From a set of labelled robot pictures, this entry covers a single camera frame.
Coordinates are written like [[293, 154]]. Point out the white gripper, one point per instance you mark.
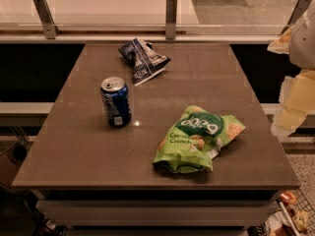
[[304, 43]]

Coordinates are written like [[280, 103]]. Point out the blue chip bag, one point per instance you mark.
[[144, 61]]

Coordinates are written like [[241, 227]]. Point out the green coconut crunch snack bag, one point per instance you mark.
[[192, 143]]

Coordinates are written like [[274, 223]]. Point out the blue soda can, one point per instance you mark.
[[115, 97]]

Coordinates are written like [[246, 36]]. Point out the glass railing panel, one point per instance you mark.
[[206, 16]]

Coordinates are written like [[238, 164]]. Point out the right metal railing bracket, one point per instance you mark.
[[300, 7]]

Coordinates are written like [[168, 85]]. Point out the metal railing bracket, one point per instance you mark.
[[300, 7], [50, 30], [170, 19]]

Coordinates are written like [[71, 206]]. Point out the middle metal railing bracket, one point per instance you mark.
[[170, 19]]

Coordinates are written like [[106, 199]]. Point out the wire basket with snacks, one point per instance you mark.
[[294, 217]]

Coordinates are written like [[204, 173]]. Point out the left metal railing bracket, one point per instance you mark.
[[50, 30]]

